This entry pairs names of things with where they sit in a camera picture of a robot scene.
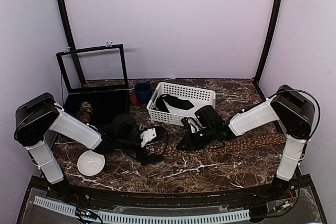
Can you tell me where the black tie in basket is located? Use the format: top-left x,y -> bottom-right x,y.
155,94 -> 194,113

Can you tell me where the white slotted cable duct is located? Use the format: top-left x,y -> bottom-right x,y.
33,196 -> 250,223

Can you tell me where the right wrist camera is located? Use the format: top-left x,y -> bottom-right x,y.
181,117 -> 202,133

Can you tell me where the black glass-lid display box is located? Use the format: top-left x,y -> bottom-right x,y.
56,44 -> 130,126

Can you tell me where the left black frame post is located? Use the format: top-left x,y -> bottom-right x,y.
57,0 -> 86,85

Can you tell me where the rolled tie in box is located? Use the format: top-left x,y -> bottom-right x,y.
76,101 -> 93,124

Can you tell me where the right black frame post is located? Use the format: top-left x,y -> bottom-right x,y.
253,0 -> 281,86

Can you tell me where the black frame post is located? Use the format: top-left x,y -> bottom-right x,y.
57,0 -> 86,85
253,0 -> 281,86

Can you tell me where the dark blue mug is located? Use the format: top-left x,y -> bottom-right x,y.
134,82 -> 152,104

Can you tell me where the white perforated plastic basket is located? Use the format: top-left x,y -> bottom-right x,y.
146,82 -> 216,125

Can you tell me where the black curved front rail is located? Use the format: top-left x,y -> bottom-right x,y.
49,167 -> 300,210

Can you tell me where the white bowl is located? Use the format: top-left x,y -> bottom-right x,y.
77,150 -> 106,177

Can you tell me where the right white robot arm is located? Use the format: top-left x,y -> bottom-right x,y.
176,84 -> 321,200

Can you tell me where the red round coaster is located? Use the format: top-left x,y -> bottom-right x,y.
130,92 -> 142,107

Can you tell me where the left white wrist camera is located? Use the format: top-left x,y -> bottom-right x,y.
140,127 -> 157,148

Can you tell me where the brown floral patterned tie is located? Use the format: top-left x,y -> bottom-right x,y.
164,133 -> 286,157

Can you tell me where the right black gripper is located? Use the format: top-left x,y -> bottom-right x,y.
176,125 -> 216,151

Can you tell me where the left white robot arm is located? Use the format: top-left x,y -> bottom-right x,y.
14,92 -> 170,201

